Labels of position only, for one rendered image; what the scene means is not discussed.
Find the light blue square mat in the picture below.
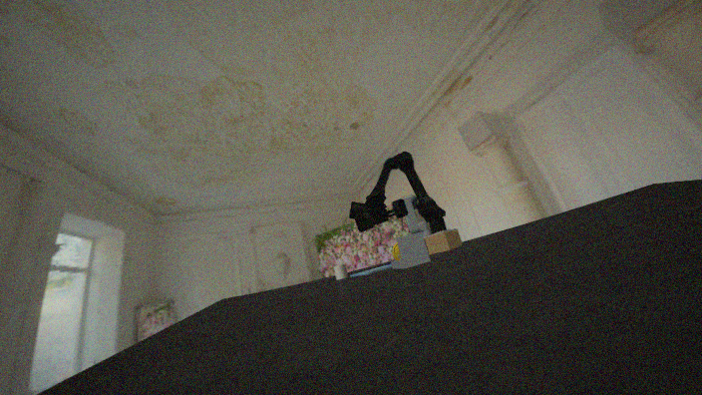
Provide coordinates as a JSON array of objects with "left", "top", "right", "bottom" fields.
[{"left": 350, "top": 264, "right": 392, "bottom": 277}]

